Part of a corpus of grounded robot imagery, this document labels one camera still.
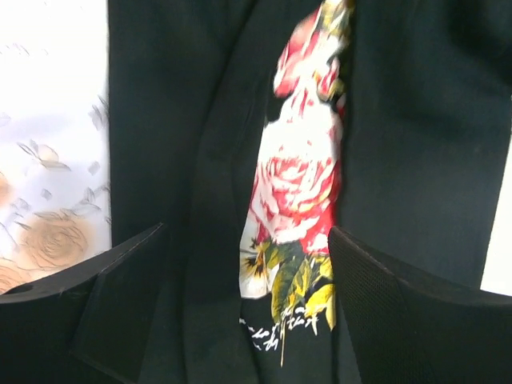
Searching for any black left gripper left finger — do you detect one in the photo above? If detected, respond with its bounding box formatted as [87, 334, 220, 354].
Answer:
[1, 224, 164, 384]

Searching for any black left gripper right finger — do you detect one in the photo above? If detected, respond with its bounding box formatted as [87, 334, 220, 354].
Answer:
[329, 227, 511, 383]

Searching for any black floral print t shirt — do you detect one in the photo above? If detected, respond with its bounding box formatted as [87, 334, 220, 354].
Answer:
[108, 1, 511, 383]

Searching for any floral patterned table mat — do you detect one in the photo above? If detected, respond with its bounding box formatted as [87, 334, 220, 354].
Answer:
[1, 1, 111, 291]

